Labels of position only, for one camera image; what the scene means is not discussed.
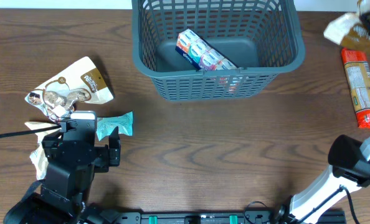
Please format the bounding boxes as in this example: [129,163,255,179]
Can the orange cracker package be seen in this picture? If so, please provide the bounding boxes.
[341,48,370,129]

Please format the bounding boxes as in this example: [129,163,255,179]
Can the panifee snack bag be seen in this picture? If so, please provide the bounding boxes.
[323,0,370,54]
[24,57,113,122]

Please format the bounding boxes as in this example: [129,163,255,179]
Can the Kleenex tissue multipack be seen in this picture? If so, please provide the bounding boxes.
[175,29,245,94]

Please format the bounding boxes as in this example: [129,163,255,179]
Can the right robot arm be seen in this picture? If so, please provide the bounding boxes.
[273,0,370,223]

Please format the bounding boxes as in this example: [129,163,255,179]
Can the grey plastic basket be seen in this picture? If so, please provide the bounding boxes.
[132,0,305,101]

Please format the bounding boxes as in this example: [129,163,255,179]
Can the crumpled beige paper bag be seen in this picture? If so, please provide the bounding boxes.
[24,121,57,180]

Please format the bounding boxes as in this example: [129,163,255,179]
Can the teal snack packet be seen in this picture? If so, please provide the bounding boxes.
[96,111,133,141]

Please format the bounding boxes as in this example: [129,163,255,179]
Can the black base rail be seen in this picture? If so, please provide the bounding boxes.
[78,210,348,224]

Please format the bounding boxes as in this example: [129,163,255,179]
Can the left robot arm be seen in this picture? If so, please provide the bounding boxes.
[3,119,121,223]

